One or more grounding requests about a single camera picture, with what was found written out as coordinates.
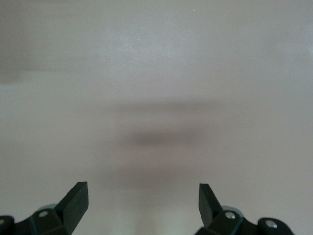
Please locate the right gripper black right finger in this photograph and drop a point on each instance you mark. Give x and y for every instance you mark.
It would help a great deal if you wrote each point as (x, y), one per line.
(207, 208)

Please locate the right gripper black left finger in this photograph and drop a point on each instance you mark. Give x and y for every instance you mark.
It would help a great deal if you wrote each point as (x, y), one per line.
(71, 208)

